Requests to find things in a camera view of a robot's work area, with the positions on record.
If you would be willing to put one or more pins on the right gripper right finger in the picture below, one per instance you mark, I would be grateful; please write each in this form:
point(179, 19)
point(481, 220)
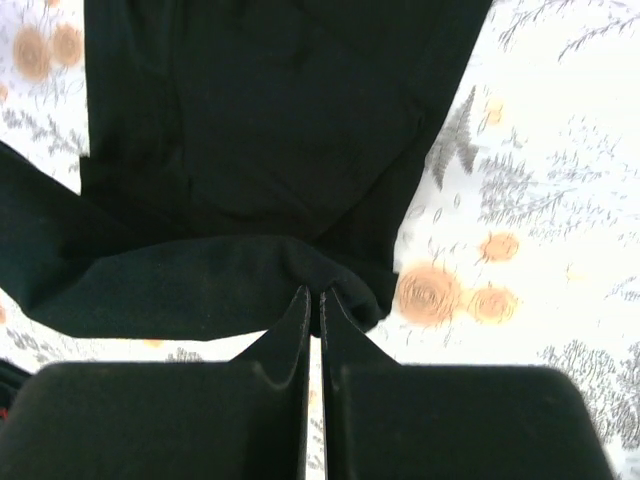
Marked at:
point(385, 420)

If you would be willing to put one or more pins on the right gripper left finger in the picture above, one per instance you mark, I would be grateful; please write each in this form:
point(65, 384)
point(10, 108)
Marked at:
point(240, 419)

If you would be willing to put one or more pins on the black t shirt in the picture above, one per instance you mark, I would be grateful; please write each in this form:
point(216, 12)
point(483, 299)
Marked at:
point(240, 152)

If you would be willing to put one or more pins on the floral tablecloth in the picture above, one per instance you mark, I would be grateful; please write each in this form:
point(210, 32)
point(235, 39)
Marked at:
point(530, 199)

